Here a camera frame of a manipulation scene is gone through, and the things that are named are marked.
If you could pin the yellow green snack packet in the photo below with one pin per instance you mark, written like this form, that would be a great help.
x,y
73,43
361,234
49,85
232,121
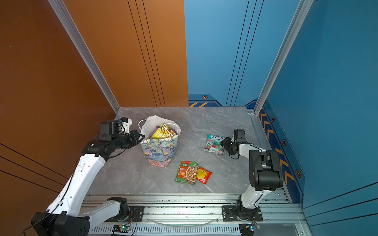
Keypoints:
x,y
164,131

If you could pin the aluminium rail frame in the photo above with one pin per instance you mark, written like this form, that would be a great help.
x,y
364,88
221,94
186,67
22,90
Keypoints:
x,y
172,210

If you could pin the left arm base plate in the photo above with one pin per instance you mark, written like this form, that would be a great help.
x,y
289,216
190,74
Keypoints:
x,y
135,213

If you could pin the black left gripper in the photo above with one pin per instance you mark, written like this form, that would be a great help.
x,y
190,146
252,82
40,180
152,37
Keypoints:
x,y
133,134

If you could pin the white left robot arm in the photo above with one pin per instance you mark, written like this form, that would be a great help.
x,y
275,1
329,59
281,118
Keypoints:
x,y
62,217

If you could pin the aluminium corner post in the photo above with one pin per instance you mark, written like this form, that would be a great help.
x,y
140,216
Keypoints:
x,y
290,36
77,39

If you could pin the right circuit board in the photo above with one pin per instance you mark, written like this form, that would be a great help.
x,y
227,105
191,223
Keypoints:
x,y
248,229

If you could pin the floral paper gift bag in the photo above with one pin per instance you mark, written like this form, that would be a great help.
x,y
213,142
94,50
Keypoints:
x,y
159,152

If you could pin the right aluminium corner post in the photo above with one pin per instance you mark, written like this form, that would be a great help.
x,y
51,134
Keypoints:
x,y
290,36

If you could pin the left aluminium corner post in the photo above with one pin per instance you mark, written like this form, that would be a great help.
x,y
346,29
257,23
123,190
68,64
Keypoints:
x,y
77,39

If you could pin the red snack packet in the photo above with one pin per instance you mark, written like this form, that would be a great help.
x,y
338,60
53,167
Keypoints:
x,y
203,175

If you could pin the left green circuit board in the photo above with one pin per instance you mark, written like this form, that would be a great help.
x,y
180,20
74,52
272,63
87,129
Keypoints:
x,y
121,229

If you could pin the green noodle snack packet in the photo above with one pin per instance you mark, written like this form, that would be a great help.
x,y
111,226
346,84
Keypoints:
x,y
187,172

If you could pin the teal Fox's cherry candy bag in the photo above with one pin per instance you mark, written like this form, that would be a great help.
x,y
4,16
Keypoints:
x,y
213,144

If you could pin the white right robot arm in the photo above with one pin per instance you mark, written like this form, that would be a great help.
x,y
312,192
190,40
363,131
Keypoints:
x,y
265,176

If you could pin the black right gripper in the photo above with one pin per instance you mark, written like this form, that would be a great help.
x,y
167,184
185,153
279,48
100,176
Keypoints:
x,y
225,142

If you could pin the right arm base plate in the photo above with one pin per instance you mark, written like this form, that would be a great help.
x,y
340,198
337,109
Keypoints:
x,y
238,213

